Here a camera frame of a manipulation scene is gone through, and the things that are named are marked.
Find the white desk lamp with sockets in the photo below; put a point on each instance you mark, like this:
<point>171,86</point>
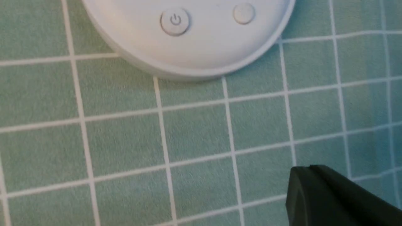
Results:
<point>190,40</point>

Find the green checkered tablecloth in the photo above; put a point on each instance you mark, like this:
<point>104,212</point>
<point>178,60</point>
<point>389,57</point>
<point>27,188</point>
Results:
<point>89,140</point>

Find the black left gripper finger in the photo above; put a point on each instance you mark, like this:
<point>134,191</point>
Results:
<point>317,195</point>

